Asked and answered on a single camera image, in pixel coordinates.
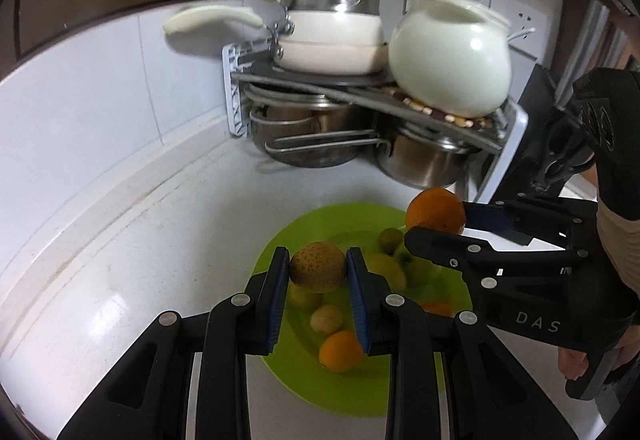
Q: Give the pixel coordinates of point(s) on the beaded trivet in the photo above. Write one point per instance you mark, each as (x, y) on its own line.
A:
(435, 112)

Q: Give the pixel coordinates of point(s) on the orange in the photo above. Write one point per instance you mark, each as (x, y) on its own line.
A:
(435, 212)
(340, 351)
(437, 309)

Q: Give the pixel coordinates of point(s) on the brown wooden window frame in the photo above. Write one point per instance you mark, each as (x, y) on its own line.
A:
(575, 10)

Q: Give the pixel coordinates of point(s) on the small tan fruit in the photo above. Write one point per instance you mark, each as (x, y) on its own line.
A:
(326, 320)

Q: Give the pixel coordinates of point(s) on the white ceramic pot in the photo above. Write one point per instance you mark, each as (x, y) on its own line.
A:
(450, 60)

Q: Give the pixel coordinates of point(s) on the brown kiwi fruit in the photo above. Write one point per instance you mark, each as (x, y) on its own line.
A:
(317, 267)

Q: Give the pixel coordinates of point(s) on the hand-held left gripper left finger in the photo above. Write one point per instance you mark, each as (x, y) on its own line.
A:
(276, 305)

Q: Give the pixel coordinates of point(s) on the corner dish rack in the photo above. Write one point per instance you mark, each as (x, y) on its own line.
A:
(240, 85)

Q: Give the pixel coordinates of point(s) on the small green fruit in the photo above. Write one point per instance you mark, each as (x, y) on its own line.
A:
(390, 239)

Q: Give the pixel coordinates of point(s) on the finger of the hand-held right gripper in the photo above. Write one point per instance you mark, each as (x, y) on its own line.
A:
(450, 247)
(485, 216)

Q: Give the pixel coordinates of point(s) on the white saucepan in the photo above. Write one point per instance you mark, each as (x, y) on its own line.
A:
(335, 27)
(330, 57)

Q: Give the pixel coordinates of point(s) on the black scissors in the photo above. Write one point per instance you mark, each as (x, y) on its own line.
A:
(565, 155)

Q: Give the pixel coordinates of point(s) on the person's right hand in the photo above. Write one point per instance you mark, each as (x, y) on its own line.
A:
(572, 365)

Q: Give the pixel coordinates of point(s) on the yellow-green fruit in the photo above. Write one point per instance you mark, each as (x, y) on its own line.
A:
(384, 270)
(305, 299)

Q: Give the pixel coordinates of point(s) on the green plastic plate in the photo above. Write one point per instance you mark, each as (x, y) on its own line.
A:
(325, 390)

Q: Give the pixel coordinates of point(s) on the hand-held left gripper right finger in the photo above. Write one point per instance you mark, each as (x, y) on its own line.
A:
(359, 305)

